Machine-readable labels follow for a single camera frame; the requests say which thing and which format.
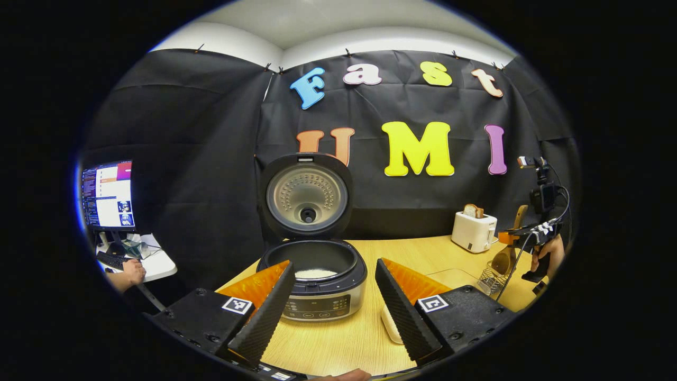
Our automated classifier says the wire chopstick holder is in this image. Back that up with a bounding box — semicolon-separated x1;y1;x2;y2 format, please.
477;260;516;296

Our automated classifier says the black silver rice cooker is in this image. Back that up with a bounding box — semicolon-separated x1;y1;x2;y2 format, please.
256;152;368;322

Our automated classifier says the black backdrop cloth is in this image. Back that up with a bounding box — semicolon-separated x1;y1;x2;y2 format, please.
79;49;581;313

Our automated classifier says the white toaster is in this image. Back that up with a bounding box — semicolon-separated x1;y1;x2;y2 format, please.
451;212;498;254

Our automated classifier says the clear plastic container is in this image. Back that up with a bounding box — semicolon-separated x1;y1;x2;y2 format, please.
381;268;484;344

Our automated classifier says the white side table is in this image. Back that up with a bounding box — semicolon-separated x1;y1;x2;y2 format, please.
95;233;178;283

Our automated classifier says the computer monitor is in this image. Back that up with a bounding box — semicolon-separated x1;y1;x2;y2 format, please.
80;160;136;232

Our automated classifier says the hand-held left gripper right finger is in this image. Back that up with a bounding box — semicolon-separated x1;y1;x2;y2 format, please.
374;258;518;367

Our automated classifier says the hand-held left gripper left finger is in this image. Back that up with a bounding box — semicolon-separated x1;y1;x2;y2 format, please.
144;259;296;368

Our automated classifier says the wooden spoon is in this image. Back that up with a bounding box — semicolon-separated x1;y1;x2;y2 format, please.
491;205;529;276

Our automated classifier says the black keyboard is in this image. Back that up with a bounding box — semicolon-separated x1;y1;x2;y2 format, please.
96;251;127;270

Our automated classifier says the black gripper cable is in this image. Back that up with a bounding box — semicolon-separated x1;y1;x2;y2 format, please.
495;161;572;303

